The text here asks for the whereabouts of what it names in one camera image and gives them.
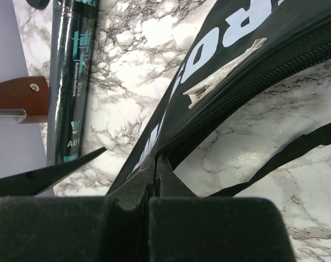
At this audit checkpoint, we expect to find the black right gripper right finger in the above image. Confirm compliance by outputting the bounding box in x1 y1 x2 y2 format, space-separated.
148 156 294 261

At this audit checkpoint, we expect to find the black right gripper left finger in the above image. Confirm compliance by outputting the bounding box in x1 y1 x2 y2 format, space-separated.
0 156 155 261

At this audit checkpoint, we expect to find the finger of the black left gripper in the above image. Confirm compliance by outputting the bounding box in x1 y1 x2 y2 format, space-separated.
0 147 107 197

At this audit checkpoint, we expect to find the black racket bag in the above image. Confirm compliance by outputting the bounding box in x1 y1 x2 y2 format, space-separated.
109 1 331 192

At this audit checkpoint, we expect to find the brown wooden metronome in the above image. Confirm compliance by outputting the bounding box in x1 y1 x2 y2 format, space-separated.
0 76 49 123

